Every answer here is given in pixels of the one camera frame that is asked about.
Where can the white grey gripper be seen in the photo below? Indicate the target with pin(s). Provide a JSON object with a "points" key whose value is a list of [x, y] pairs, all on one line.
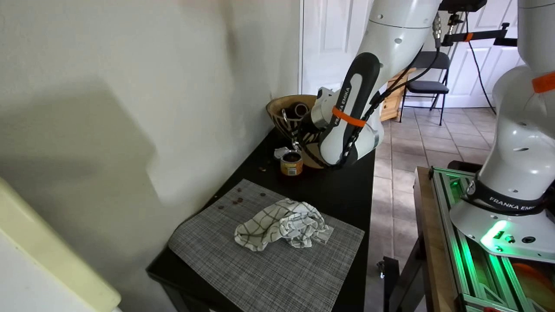
{"points": [[322, 109]]}

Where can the silver metal spoon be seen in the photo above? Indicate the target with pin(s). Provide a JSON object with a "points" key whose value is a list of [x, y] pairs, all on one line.
{"points": [[294, 130]]}

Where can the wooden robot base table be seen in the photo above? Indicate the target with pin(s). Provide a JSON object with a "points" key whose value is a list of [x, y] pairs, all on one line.
{"points": [[506, 267]]}

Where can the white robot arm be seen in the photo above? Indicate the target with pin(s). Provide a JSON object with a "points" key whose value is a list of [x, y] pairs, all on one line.
{"points": [[504, 206]]}

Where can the can lid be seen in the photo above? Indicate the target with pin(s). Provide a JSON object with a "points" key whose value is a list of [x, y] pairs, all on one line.
{"points": [[282, 151]]}

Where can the small open tin can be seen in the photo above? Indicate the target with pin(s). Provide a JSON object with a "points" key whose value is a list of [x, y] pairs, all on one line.
{"points": [[292, 163]]}

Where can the dark round object in bowl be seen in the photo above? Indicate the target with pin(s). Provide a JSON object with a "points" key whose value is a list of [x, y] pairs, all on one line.
{"points": [[301, 109]]}

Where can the zebra pattern wooden bowl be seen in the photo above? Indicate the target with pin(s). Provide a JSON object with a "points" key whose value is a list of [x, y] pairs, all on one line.
{"points": [[282, 107]]}

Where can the black side table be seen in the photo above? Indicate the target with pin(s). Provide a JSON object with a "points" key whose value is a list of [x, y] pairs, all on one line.
{"points": [[342, 192]]}

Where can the white checked dish cloth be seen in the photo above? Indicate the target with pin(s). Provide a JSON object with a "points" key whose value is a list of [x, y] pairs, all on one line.
{"points": [[296, 222]]}

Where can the black folding chair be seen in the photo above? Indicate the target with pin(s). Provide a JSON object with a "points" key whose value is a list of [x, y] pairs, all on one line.
{"points": [[440, 88]]}

